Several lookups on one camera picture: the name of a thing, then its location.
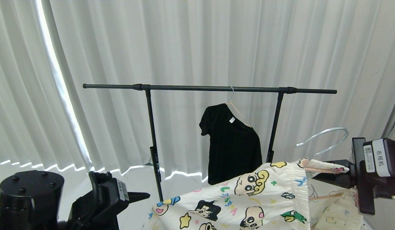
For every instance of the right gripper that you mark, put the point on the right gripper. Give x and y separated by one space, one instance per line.
365 198

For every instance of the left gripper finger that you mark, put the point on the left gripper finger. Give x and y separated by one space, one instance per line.
136 196

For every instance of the pink clothes hanger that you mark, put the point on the pink clothes hanger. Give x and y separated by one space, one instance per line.
322 170
235 110

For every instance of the cream printed garment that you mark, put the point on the cream printed garment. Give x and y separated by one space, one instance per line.
280 182

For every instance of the black garment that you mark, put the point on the black garment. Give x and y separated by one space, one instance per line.
232 150

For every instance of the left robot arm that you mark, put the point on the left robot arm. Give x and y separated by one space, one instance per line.
27 198

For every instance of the black clothes rack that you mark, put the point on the black clothes rack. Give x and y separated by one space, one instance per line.
184 87

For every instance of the white curtain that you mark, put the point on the white curtain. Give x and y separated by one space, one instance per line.
280 41

